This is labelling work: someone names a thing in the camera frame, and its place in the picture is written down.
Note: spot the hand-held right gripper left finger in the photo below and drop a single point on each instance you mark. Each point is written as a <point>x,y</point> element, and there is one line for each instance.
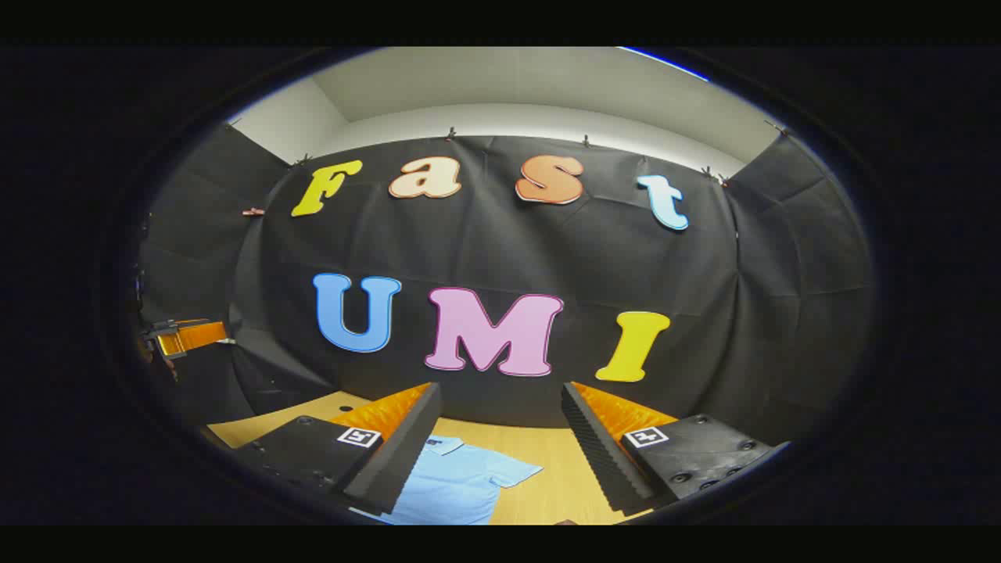
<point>407,450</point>

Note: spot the black backdrop cloth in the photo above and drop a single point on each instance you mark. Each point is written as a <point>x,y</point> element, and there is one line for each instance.
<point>485,250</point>

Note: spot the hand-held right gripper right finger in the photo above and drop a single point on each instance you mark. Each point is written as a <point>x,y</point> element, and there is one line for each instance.
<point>602,453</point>

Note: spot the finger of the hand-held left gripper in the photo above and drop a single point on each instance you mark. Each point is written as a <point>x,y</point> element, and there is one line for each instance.
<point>199,336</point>

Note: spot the light blue T-shirt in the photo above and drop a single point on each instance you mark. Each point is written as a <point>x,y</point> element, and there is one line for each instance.
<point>453,489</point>

